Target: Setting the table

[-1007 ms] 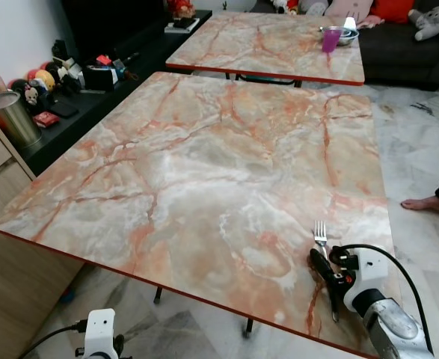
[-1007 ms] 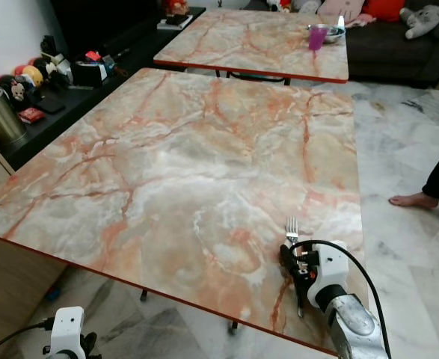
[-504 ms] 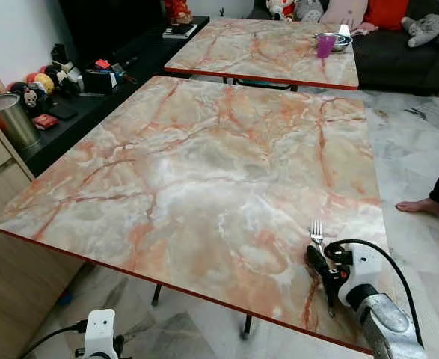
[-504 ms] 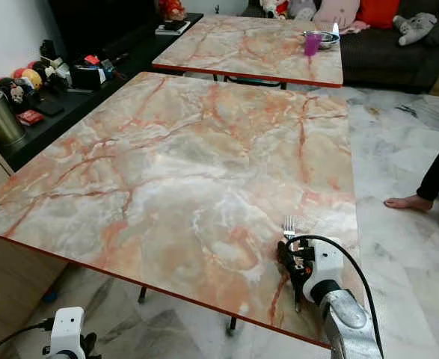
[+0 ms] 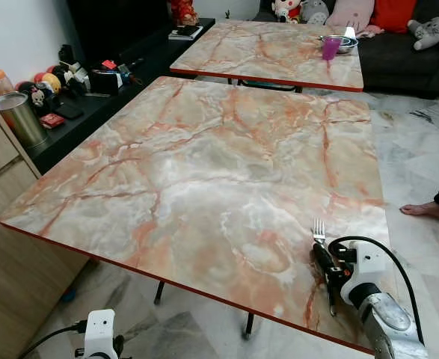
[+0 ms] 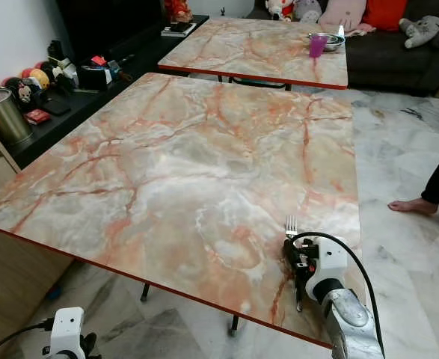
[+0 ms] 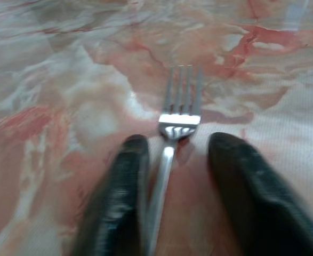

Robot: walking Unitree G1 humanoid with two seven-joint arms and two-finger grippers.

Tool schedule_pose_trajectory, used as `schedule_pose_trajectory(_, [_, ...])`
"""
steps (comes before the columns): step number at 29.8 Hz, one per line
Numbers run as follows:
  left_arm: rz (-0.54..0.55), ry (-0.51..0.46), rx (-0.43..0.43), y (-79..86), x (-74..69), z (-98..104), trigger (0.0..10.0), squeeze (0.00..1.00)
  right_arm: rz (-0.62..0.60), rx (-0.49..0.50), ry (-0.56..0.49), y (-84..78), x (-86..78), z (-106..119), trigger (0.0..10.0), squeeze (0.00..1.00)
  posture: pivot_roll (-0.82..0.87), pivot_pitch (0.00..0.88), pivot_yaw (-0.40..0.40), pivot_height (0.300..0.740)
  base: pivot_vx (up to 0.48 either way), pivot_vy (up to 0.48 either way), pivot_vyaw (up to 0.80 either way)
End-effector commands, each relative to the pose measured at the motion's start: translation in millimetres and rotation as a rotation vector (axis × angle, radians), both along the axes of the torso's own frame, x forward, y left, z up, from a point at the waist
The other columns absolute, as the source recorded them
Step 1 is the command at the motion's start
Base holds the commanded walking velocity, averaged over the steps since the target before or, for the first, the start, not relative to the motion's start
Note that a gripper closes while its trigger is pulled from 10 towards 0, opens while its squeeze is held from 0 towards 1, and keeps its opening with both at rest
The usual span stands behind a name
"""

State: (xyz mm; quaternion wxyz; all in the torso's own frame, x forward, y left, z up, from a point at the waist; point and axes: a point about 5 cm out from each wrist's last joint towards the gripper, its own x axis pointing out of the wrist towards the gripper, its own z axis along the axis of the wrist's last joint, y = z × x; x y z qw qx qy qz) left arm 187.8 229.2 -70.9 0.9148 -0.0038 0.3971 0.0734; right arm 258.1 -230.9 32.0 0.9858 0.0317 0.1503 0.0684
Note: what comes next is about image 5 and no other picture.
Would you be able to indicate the silver metal fork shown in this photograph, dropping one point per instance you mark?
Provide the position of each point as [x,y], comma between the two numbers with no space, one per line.
[318,228]

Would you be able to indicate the small blue object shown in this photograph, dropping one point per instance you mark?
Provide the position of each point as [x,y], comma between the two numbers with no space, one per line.
[68,294]

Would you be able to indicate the person's bare foot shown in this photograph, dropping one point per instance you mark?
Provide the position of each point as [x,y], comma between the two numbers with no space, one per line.
[427,210]

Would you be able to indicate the light wooden cabinet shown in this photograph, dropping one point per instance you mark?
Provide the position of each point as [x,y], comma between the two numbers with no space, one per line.
[10,247]

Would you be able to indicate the black table underframe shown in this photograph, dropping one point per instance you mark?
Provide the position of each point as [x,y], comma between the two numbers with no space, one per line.
[268,83]

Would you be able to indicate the dark grey sofa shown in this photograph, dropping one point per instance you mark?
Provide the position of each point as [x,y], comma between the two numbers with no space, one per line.
[406,67]

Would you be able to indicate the purple plastic cup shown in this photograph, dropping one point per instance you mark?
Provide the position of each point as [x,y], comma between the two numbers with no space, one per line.
[331,47]

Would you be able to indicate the stainless steel bowl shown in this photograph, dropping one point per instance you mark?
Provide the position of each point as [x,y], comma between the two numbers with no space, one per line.
[350,43]

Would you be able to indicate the shiny metal utensil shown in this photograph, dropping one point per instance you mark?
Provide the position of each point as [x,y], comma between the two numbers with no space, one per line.
[350,32]

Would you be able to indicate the black low console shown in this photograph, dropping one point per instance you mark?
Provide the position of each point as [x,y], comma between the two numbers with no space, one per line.
[107,116]

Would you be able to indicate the pink cushion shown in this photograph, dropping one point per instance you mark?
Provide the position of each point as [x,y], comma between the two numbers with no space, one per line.
[350,13]

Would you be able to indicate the small red box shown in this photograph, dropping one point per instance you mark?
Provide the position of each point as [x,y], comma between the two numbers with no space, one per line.
[52,120]

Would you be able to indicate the grey eared plush toy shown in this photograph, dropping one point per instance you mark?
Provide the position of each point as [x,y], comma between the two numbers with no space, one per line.
[431,34]

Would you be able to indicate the grey round plush toy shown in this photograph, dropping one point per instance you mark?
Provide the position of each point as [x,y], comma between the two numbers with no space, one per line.
[314,10]

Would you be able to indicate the flat black wallet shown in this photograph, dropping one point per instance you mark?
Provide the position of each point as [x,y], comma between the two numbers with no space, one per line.
[69,111]

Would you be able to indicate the white and red plush toy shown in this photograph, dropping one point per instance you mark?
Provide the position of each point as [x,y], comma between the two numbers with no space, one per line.
[286,9]

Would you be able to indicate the red cushion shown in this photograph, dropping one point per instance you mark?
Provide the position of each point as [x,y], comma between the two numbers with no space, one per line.
[393,13]

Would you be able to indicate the stainless steel tumbler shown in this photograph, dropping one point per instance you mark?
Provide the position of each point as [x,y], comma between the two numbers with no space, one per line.
[21,120]

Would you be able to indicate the small stack of books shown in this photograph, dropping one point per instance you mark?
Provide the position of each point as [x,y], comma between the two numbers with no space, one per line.
[185,32]

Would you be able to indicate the black mouse plush toy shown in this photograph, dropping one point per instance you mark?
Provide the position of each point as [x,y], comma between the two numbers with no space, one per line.
[34,96]

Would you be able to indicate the black box with red top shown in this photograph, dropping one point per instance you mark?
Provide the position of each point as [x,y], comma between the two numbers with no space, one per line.
[105,81]

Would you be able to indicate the yellow round toy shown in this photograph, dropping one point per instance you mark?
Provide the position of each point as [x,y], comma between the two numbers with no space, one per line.
[51,81]

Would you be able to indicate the red figurine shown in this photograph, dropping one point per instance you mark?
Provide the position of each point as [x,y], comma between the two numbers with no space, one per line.
[183,11]

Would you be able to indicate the black and white toy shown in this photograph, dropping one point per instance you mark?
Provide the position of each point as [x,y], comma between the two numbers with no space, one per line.
[73,73]

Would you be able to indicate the black television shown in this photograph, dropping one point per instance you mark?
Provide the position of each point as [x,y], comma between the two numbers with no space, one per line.
[118,30]

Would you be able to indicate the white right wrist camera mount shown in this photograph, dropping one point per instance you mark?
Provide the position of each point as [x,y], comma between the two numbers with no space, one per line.
[369,263]

